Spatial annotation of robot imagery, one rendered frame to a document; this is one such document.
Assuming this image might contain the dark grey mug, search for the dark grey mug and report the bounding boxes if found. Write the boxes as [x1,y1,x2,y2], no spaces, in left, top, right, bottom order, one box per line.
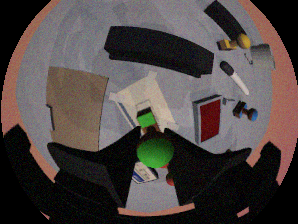
[250,43,275,71]

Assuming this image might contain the red rubber stamp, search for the red rubber stamp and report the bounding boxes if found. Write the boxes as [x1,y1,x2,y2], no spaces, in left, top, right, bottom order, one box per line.
[160,163,174,186]

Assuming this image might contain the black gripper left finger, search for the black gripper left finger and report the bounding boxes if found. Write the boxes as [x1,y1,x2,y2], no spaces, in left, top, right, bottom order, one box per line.
[47,125,141,208]

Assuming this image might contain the cream inspection card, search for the cream inspection card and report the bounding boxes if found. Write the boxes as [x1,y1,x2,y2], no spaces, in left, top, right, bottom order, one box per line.
[109,71,180,132]

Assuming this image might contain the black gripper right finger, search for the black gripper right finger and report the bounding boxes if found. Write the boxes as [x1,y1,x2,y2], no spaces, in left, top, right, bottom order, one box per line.
[164,128,253,206]

